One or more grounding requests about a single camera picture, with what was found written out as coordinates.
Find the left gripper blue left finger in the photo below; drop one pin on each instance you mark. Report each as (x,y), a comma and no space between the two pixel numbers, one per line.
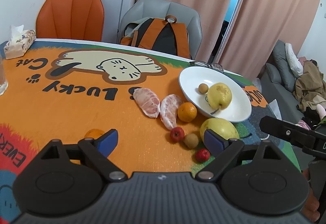
(95,156)

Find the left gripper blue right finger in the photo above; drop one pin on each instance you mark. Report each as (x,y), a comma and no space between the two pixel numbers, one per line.
(225,153)

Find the orange mandarin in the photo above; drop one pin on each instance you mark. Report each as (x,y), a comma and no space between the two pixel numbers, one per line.
(94,133)
(187,112)

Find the yellow green pear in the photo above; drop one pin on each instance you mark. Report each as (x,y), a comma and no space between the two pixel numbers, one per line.
(221,127)

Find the small red fruit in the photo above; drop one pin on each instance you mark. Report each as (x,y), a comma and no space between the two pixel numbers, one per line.
(177,134)
(202,155)

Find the small green brown kiwi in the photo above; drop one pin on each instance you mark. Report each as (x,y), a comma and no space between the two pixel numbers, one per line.
(191,141)

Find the small brown longan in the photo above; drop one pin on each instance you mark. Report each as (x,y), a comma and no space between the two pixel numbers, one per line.
(203,88)

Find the peeled pomelo segment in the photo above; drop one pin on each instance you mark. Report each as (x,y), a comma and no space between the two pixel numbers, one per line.
(168,110)
(148,101)

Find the person's right hand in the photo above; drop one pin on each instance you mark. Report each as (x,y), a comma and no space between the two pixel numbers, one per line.
(310,208)

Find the brown clothing pile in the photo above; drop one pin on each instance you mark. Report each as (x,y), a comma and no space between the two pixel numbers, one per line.
(309,88)

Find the white ceramic bowl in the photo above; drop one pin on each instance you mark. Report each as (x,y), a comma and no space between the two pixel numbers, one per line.
(190,78)

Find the colourful lucky cat table mat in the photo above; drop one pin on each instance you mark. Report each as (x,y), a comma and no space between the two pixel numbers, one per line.
(36,109)

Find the grey sofa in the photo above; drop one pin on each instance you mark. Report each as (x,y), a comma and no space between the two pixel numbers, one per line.
(278,82)

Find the white pillow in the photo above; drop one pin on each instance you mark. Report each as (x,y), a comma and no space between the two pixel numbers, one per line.
(294,63)

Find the eyeglasses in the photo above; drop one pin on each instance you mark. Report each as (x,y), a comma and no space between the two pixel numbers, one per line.
(213,66)

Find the orange black backpack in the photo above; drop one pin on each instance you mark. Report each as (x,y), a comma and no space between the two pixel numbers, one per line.
(156,34)

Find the patterned tissue box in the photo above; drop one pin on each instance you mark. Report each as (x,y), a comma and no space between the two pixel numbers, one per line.
(19,43)

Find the orange chair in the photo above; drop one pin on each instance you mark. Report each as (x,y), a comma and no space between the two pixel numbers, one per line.
(71,19)

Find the grey chair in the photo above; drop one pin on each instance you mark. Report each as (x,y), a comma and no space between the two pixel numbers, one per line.
(162,8)

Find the pink curtain right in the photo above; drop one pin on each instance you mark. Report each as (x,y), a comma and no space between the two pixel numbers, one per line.
(257,28)

